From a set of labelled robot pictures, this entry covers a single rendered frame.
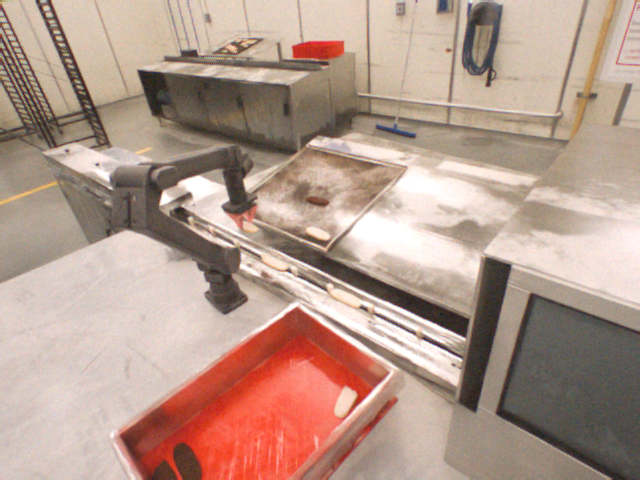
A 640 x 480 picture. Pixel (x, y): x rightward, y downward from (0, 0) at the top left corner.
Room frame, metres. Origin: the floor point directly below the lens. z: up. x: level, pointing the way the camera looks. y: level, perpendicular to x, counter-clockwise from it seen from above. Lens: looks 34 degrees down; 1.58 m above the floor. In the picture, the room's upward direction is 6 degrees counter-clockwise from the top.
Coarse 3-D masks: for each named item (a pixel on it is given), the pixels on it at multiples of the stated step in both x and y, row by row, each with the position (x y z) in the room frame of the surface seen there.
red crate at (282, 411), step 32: (288, 352) 0.64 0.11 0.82; (320, 352) 0.63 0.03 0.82; (256, 384) 0.55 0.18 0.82; (288, 384) 0.54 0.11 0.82; (320, 384) 0.54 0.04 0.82; (352, 384) 0.53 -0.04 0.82; (224, 416) 0.48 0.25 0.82; (256, 416) 0.47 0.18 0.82; (288, 416) 0.47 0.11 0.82; (320, 416) 0.46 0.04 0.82; (160, 448) 0.43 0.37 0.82; (192, 448) 0.42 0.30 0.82; (224, 448) 0.41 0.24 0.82; (256, 448) 0.41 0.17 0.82; (288, 448) 0.40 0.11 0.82; (352, 448) 0.38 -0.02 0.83
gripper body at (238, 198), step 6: (228, 192) 1.05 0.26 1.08; (234, 192) 1.04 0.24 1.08; (240, 192) 1.05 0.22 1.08; (246, 192) 1.07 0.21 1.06; (234, 198) 1.05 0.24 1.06; (240, 198) 1.05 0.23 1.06; (246, 198) 1.06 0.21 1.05; (252, 198) 1.08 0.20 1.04; (222, 204) 1.06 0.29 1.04; (228, 204) 1.06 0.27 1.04; (234, 204) 1.05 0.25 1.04; (240, 204) 1.05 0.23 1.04; (246, 204) 1.05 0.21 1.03; (234, 210) 1.02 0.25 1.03
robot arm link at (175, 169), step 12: (216, 144) 1.07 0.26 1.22; (228, 144) 1.07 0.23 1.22; (180, 156) 0.84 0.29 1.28; (192, 156) 0.87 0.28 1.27; (204, 156) 0.91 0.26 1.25; (216, 156) 0.96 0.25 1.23; (228, 156) 1.01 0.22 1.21; (168, 168) 0.72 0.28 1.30; (180, 168) 0.81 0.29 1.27; (192, 168) 0.85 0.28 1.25; (204, 168) 0.90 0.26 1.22; (216, 168) 0.95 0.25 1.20; (156, 180) 0.68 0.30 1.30; (168, 180) 0.71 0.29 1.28; (180, 180) 0.80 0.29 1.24
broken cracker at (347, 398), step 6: (342, 390) 0.51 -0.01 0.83; (348, 390) 0.51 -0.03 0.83; (342, 396) 0.49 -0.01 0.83; (348, 396) 0.49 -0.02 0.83; (354, 396) 0.49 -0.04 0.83; (336, 402) 0.48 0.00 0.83; (342, 402) 0.48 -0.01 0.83; (348, 402) 0.48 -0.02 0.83; (354, 402) 0.48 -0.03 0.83; (336, 408) 0.47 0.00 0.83; (342, 408) 0.47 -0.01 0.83; (348, 408) 0.46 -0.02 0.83; (336, 414) 0.46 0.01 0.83; (342, 414) 0.45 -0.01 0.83
